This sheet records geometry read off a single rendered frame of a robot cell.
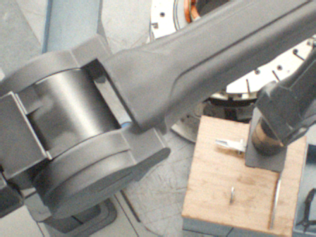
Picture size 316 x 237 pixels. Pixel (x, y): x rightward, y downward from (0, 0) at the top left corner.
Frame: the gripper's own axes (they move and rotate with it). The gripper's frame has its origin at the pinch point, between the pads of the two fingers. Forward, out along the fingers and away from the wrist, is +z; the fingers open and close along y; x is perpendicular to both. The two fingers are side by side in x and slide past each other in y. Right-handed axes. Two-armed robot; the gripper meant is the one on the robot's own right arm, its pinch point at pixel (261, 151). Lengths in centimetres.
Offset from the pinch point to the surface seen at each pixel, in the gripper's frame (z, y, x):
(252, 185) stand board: 2.2, -6.0, 0.4
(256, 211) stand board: 2.2, -10.5, -1.1
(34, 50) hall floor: 109, 49, 79
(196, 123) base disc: 28.5, 10.9, 13.0
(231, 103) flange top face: 6.6, 10.0, 6.8
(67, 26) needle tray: 6.2, 19.7, 42.0
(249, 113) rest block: 25.4, 14.5, 1.8
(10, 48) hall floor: 109, 49, 88
